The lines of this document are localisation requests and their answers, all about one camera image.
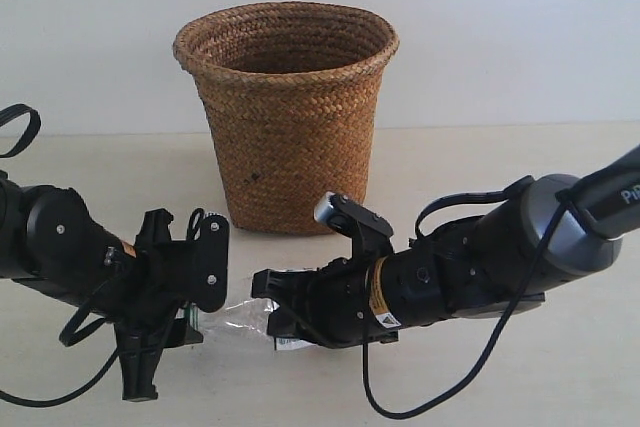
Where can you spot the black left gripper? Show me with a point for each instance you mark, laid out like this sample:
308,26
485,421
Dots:
143,305

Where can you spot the clear plastic bottle green label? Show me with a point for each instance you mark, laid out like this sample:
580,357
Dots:
246,319

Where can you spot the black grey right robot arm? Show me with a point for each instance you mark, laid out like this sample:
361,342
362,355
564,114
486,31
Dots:
539,234

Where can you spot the woven brown wicker basket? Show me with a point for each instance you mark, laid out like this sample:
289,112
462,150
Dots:
290,91

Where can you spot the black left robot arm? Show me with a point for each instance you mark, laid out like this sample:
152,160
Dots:
52,245

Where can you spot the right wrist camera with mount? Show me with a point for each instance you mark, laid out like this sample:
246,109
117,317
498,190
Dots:
370,233

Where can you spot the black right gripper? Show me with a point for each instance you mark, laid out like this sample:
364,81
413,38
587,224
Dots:
329,299

